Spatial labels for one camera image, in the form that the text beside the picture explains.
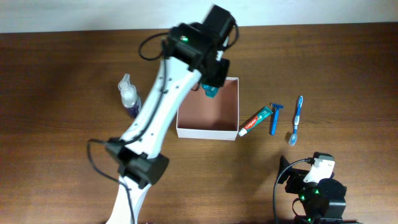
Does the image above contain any teal mouthwash bottle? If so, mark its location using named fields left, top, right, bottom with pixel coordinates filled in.
left=201, top=84, right=219, bottom=98

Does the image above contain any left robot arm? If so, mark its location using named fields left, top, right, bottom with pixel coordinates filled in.
left=104, top=5, right=238, bottom=223

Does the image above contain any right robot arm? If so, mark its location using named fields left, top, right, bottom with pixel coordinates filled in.
left=274, top=152, right=347, bottom=224

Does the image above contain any blue white toothbrush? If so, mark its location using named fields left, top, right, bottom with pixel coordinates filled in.
left=289, top=96, right=303, bottom=146

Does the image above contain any green red toothpaste tube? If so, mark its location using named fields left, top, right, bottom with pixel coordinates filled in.
left=238, top=106, right=273, bottom=137

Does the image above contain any blue disposable razor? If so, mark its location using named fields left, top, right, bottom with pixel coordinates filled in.
left=270, top=103, right=284, bottom=135

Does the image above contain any white cardboard box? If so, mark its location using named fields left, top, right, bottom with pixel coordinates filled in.
left=176, top=77, right=239, bottom=141

